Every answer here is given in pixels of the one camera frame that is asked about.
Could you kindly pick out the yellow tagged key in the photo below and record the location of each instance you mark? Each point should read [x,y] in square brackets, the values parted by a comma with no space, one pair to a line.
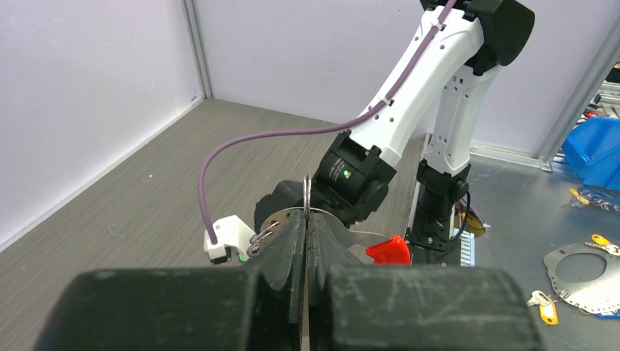
[600,242]
[546,307]

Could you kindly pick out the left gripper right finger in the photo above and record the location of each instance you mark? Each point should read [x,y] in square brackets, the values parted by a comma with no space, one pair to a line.
[354,306]

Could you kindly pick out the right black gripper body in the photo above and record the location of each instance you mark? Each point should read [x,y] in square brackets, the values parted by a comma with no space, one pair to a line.
[286,194]

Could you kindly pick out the yellow tagged key upper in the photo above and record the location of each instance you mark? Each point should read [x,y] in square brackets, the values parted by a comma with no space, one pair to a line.
[546,307]

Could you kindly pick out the blue plastic bin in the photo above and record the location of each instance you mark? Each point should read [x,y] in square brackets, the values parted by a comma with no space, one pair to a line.
[592,152]

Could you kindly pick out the key bunch with rings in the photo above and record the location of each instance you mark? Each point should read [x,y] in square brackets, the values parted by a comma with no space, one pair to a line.
[605,199]

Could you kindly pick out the yellow tagged key lower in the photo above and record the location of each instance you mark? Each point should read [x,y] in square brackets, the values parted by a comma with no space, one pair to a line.
[600,242]

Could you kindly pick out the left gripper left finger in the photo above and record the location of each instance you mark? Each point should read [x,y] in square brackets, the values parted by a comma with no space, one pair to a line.
[254,306]

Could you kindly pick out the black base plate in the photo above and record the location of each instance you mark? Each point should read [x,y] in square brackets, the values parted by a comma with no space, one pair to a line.
[444,241]

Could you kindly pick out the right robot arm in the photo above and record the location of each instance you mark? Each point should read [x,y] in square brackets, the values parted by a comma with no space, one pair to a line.
[455,54]

